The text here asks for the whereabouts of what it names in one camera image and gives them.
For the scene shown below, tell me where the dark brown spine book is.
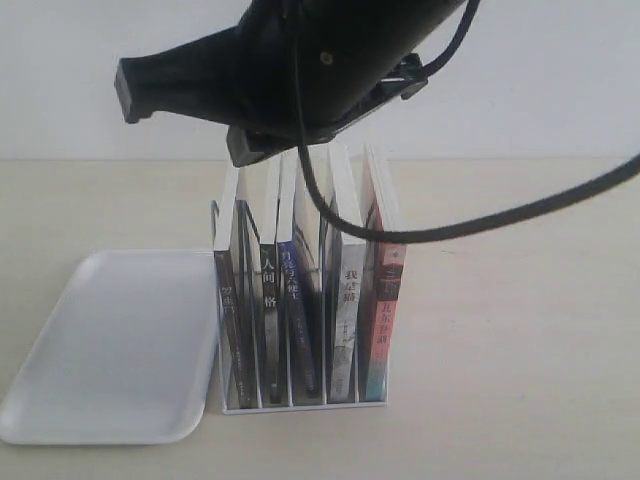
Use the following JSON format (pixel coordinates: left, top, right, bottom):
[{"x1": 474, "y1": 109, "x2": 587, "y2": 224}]
[{"x1": 213, "y1": 165, "x2": 255, "y2": 409}]

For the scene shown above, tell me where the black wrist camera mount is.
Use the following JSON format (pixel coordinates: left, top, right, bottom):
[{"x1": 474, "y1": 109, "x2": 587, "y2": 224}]
[{"x1": 324, "y1": 53, "x2": 428, "y2": 141}]

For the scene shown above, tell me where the white grey spine book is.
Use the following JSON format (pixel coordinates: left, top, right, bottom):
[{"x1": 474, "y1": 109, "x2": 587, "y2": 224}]
[{"x1": 324, "y1": 145, "x2": 366, "y2": 403}]

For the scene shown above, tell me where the blue moon cover book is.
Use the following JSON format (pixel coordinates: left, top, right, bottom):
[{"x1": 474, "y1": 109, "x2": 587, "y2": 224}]
[{"x1": 276, "y1": 152, "x2": 321, "y2": 398}]

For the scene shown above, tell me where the white wire book rack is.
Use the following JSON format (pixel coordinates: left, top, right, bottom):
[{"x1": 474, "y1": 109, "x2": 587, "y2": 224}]
[{"x1": 216, "y1": 201, "x2": 388, "y2": 414}]

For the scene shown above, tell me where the black cable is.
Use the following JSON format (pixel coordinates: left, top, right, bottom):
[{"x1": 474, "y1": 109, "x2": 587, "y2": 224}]
[{"x1": 287, "y1": 0, "x2": 640, "y2": 247}]

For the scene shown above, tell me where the black grey spine book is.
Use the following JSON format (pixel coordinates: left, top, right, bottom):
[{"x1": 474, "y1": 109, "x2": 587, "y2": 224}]
[{"x1": 258, "y1": 157, "x2": 282, "y2": 405}]

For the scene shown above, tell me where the red spine book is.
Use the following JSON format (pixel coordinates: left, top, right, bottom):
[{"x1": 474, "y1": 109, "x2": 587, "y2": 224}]
[{"x1": 359, "y1": 145, "x2": 407, "y2": 402}]

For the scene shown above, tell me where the white plastic tray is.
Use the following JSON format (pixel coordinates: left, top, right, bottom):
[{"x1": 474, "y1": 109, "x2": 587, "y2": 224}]
[{"x1": 1, "y1": 250, "x2": 218, "y2": 445}]

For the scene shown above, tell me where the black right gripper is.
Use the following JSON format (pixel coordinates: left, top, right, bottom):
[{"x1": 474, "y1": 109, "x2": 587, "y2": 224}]
[{"x1": 226, "y1": 1, "x2": 470, "y2": 167}]

